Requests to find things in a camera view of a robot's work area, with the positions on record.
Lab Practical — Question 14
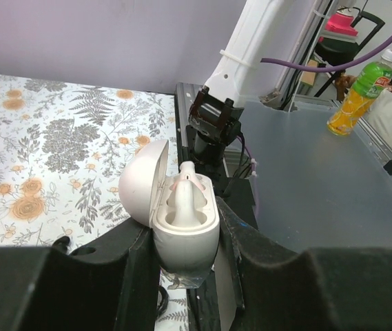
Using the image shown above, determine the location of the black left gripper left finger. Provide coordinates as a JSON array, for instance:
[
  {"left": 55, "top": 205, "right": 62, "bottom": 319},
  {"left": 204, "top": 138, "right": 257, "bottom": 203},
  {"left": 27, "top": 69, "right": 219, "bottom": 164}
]
[{"left": 0, "top": 226, "right": 159, "bottom": 330}]

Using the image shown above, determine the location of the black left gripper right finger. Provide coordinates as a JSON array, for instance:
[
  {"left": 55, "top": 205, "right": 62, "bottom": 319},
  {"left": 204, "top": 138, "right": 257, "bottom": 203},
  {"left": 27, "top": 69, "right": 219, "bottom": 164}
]
[{"left": 215, "top": 198, "right": 392, "bottom": 330}]

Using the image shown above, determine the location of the white earbud charging case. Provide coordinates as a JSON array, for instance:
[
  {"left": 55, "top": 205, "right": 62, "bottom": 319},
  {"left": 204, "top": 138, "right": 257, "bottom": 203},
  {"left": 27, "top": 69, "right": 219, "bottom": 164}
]
[{"left": 118, "top": 140, "right": 220, "bottom": 279}]

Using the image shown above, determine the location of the white earbud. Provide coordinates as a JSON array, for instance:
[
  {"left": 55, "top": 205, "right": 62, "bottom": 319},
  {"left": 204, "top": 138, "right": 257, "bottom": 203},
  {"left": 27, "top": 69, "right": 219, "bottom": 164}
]
[{"left": 170, "top": 161, "right": 207, "bottom": 228}]

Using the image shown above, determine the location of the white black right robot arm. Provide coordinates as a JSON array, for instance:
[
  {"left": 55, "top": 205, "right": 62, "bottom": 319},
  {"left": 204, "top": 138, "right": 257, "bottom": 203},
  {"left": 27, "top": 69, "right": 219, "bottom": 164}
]
[{"left": 188, "top": 1, "right": 315, "bottom": 166}]

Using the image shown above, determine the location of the black earbud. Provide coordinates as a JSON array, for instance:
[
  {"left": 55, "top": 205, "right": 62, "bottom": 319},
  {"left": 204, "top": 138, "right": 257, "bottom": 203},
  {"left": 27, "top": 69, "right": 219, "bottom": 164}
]
[{"left": 52, "top": 236, "right": 70, "bottom": 254}]

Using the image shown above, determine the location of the floral patterned table mat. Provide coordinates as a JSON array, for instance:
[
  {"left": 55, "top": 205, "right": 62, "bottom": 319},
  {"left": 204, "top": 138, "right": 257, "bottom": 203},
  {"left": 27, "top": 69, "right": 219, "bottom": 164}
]
[{"left": 0, "top": 75, "right": 188, "bottom": 330}]

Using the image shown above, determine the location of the green orange drink bottle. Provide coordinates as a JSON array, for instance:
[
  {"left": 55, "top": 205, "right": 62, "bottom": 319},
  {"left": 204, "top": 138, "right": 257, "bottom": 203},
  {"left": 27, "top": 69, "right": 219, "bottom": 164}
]
[{"left": 327, "top": 48, "right": 392, "bottom": 136}]

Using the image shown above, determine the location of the pink box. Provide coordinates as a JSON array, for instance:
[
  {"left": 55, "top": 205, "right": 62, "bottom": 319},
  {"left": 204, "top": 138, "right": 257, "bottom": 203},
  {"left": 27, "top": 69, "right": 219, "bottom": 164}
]
[{"left": 325, "top": 12, "right": 358, "bottom": 37}]

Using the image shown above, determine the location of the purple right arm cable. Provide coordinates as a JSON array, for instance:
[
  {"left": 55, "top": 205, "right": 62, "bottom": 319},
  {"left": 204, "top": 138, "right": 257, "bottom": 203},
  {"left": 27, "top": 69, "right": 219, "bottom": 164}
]
[{"left": 236, "top": 0, "right": 392, "bottom": 221}]

